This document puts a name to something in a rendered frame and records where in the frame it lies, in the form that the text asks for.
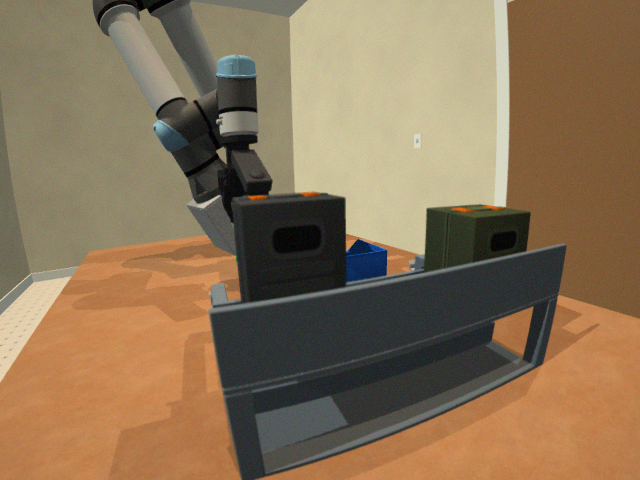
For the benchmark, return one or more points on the blue bin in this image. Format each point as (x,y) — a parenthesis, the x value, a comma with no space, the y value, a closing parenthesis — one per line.
(365,261)

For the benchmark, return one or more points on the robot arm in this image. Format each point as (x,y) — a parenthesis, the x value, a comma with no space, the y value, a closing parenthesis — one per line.
(180,123)

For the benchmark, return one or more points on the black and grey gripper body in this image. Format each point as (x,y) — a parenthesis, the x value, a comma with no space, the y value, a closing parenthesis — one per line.
(241,143)

